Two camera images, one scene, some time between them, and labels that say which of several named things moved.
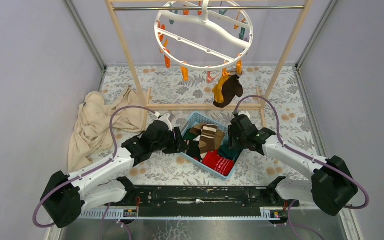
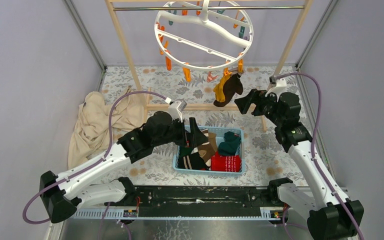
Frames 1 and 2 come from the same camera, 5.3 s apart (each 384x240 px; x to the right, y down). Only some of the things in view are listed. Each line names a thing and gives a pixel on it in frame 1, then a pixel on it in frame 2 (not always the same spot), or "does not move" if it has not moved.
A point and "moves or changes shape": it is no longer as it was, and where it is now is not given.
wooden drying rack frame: x=265 y=96 does not move
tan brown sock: x=197 y=128 moves or changes shape
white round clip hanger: x=204 y=35 does not move
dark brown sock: x=232 y=87 does not move
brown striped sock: x=207 y=141 moves or changes shape
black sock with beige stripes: x=193 y=149 moves or changes shape
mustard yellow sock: x=217 y=89 does not move
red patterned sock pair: x=221 y=165 moves or changes shape
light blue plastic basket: x=197 y=118 -> x=223 y=153
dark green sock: x=189 y=135 moves or changes shape
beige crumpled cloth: x=91 y=131 does not move
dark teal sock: x=225 y=152 does not move
